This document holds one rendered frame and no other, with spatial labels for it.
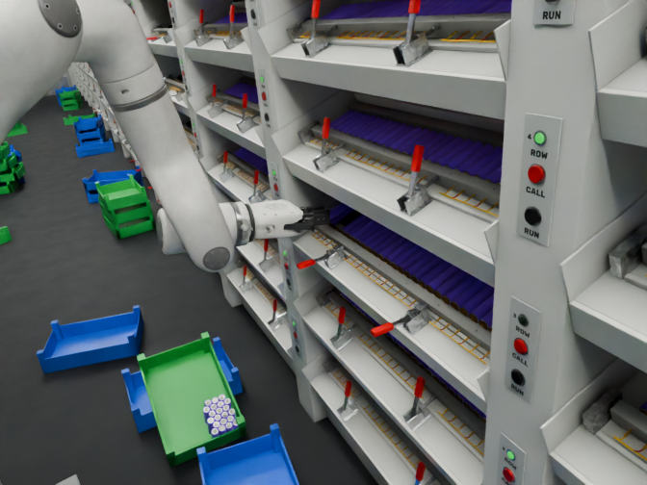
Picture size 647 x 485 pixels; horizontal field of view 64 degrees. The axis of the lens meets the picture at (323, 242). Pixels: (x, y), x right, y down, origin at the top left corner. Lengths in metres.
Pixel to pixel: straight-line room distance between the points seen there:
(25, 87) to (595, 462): 0.73
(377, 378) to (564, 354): 0.51
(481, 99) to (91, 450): 1.33
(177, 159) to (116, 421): 0.96
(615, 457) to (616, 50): 0.41
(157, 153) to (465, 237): 0.49
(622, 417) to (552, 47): 0.39
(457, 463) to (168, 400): 0.87
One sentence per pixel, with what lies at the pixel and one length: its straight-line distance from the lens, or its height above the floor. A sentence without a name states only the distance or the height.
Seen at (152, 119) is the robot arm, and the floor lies 0.88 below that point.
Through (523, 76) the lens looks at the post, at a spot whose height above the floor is 0.94.
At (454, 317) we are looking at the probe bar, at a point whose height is 0.58.
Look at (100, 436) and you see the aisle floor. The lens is 1.61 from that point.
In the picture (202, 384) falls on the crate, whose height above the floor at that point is 0.07.
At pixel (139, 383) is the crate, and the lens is 1.72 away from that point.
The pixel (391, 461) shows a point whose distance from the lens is 1.16.
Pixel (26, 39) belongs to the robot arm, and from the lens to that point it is 0.64.
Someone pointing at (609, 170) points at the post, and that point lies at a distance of 0.53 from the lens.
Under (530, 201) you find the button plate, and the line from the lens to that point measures 0.54.
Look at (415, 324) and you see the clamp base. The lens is 0.82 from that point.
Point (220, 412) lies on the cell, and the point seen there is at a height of 0.08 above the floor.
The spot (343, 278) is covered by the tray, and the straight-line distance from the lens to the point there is 0.98.
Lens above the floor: 1.01
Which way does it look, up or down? 25 degrees down
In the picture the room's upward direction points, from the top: 5 degrees counter-clockwise
